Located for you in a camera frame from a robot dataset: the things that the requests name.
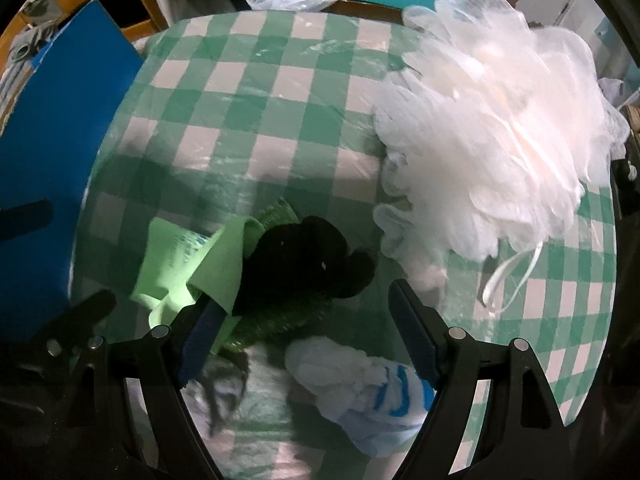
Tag blue striped white sock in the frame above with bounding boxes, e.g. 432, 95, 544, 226
284, 336, 435, 458

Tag light green cloth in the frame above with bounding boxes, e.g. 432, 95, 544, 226
131, 216, 265, 354

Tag green glitter scrub pad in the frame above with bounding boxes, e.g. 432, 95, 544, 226
221, 198, 332, 353

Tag black soft cloth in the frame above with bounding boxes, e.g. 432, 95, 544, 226
232, 216, 376, 316

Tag white mesh bath pouf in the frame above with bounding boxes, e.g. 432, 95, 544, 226
373, 0, 630, 314

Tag blue-edged cardboard box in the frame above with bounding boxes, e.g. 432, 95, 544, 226
1, 0, 142, 346

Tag green checkered tablecloth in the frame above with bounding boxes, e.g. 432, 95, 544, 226
69, 8, 618, 480

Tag brown cardboard box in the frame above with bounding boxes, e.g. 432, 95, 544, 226
324, 0, 402, 24

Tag white plastic bag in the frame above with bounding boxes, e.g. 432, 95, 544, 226
245, 0, 338, 12

